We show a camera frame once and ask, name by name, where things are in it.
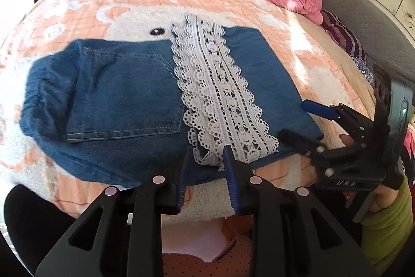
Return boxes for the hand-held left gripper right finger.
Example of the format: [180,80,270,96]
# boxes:
[223,145,377,277]

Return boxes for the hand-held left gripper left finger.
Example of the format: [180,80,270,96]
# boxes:
[35,150,196,277]

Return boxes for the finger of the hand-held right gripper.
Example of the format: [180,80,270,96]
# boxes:
[278,128,329,167]
[301,100,377,148]

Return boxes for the blue denim pants lace hem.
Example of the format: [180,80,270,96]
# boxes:
[19,13,325,191]

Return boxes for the person's right forearm green sleeve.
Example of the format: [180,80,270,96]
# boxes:
[357,176,415,275]

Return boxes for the blue patterned pillow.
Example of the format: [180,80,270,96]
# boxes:
[351,56,375,83]

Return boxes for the beige bed sheet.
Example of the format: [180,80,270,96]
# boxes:
[285,9,374,103]

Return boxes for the person's dotted pyjamas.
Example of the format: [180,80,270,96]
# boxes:
[160,218,255,273]

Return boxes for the purple striped pillow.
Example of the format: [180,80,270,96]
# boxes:
[319,9,367,62]

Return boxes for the grey quilted headboard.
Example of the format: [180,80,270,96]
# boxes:
[293,0,415,93]

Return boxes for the person's black trouser leg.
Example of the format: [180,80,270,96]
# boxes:
[3,184,85,268]

